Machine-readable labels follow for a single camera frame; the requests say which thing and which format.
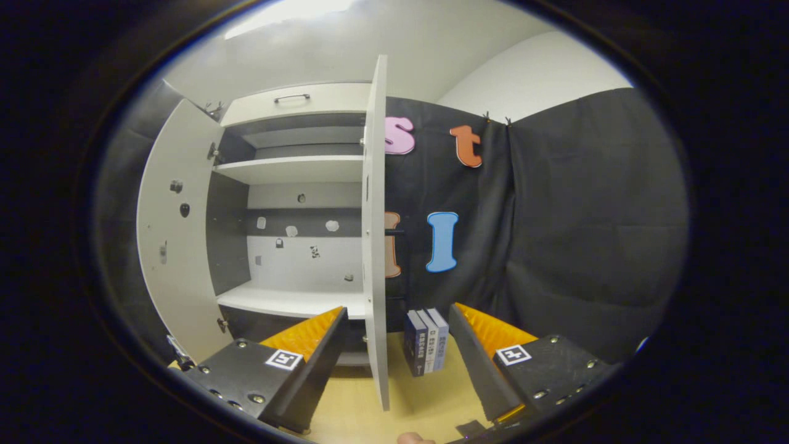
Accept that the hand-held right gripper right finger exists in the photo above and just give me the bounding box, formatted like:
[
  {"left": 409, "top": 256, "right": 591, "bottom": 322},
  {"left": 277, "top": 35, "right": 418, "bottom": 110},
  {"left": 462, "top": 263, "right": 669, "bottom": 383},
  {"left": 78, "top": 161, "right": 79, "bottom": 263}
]
[{"left": 448, "top": 302, "right": 618, "bottom": 426}]

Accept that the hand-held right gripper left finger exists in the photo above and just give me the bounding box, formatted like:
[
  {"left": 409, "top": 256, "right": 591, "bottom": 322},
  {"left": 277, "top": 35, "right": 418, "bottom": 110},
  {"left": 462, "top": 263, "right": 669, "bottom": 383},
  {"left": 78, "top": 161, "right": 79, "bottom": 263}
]
[{"left": 183, "top": 306, "right": 349, "bottom": 434}]

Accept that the white cabinet door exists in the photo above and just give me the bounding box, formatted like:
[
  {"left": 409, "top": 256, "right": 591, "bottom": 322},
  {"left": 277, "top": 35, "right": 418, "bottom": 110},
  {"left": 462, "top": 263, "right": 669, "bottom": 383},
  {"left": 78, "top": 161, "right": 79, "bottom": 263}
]
[
  {"left": 361, "top": 54, "right": 391, "bottom": 412},
  {"left": 136, "top": 99, "right": 250, "bottom": 364}
]

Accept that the white and grey cabinet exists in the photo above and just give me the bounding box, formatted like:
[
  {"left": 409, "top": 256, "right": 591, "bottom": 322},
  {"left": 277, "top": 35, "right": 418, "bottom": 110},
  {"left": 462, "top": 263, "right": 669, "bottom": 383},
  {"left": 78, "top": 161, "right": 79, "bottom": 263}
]
[{"left": 206, "top": 82, "right": 374, "bottom": 368}]

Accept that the white cabinet drawer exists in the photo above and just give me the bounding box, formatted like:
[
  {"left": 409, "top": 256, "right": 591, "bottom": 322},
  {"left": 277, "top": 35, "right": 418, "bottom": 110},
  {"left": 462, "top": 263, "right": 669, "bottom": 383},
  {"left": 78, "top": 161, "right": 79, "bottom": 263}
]
[{"left": 220, "top": 82, "right": 372, "bottom": 128}]

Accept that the light blue book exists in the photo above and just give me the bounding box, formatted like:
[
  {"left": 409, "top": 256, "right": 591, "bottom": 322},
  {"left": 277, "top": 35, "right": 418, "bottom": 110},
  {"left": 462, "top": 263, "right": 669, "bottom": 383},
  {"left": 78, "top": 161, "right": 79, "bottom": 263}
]
[{"left": 427, "top": 308, "right": 449, "bottom": 371}]

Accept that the grey book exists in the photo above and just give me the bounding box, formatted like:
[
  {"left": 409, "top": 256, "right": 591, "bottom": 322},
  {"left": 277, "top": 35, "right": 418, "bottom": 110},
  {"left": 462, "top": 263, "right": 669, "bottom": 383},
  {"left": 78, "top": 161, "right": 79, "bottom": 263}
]
[{"left": 418, "top": 310, "right": 439, "bottom": 374}]

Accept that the dark blue book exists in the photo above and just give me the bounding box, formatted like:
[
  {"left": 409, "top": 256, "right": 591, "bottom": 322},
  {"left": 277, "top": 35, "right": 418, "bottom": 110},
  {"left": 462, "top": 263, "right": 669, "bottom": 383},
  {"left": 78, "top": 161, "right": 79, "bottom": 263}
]
[{"left": 405, "top": 310, "right": 429, "bottom": 377}]

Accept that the black backdrop cloth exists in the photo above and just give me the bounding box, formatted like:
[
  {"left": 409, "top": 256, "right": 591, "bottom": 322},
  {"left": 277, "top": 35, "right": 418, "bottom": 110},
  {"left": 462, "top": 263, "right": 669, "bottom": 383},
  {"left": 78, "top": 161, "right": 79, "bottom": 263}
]
[{"left": 92, "top": 80, "right": 690, "bottom": 364}]

